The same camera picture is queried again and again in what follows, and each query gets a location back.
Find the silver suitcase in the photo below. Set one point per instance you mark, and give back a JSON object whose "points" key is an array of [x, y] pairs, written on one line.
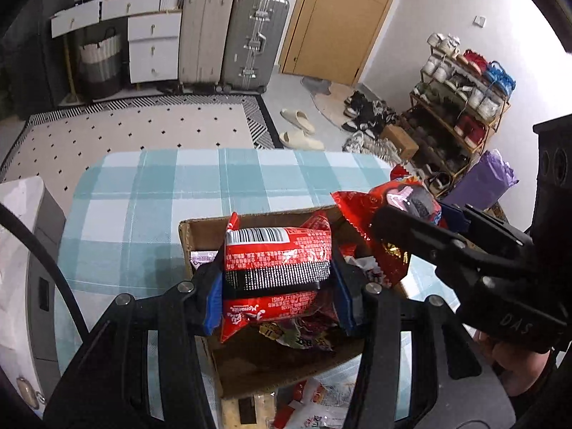
{"points": [[250, 44]]}

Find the dark grey refrigerator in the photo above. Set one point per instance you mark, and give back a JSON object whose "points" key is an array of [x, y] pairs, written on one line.
{"points": [[22, 53]]}

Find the white light switch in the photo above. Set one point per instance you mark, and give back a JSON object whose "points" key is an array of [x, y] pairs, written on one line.
{"points": [[479, 21]]}

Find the red black-banded snack packet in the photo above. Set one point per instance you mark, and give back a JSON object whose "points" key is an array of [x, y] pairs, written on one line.
{"points": [[277, 254]]}

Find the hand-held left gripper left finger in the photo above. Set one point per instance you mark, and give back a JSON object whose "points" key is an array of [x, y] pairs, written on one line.
{"points": [[213, 308]]}

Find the person's right hand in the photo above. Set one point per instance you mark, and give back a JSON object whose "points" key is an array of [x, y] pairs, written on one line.
{"points": [[514, 366]]}

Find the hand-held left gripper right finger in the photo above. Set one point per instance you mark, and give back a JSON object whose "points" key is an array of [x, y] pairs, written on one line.
{"points": [[345, 308]]}

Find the white red snack packet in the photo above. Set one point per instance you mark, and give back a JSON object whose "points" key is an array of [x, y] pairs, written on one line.
{"points": [[321, 402]]}

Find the pile of black white sneakers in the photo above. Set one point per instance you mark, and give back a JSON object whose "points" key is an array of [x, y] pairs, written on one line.
{"points": [[366, 111]]}

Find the gold metal shoe rack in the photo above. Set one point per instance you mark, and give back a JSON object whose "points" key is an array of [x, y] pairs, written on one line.
{"points": [[502, 111]]}

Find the teal checked tablecloth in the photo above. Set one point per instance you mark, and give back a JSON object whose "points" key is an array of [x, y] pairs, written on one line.
{"points": [[134, 196]]}

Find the white black-dotted rug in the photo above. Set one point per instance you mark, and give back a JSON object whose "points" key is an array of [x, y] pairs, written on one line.
{"points": [[134, 129]]}

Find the purple bag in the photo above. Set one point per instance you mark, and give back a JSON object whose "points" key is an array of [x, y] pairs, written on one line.
{"points": [[482, 178]]}

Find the rows of assorted shoes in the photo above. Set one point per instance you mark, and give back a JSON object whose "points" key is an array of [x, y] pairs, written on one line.
{"points": [[469, 127]]}

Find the white drawer dresser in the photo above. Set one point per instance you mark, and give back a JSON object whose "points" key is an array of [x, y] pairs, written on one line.
{"points": [[152, 49]]}

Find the beige suitcase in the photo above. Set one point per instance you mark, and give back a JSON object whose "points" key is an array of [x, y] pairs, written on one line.
{"points": [[203, 40]]}

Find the small brown cardboard box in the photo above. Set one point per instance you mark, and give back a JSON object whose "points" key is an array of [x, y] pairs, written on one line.
{"points": [[400, 140]]}

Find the white-topped grey cabinet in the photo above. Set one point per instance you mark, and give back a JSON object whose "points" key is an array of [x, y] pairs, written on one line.
{"points": [[27, 232]]}

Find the beige fluffy mat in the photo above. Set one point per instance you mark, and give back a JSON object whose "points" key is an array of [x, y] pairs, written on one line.
{"points": [[330, 107]]}

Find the grey white laundry basket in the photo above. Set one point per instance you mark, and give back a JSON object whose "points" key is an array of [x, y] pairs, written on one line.
{"points": [[100, 67]]}

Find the wooden door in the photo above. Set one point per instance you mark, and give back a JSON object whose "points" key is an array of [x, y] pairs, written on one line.
{"points": [[335, 31]]}

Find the shiny red snack packet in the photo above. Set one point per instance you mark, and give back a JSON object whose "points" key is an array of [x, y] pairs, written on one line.
{"points": [[362, 214]]}

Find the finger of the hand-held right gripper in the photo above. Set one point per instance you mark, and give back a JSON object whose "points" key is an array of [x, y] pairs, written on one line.
{"points": [[453, 215], [411, 230]]}

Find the grey door mat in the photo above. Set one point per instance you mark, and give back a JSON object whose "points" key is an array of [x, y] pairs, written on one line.
{"points": [[315, 85]]}

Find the beige slipper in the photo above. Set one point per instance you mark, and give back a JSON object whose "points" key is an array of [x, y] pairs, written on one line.
{"points": [[301, 140], [297, 120]]}

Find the clear cracker packet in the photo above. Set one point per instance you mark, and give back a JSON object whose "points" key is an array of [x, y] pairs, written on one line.
{"points": [[250, 411]]}

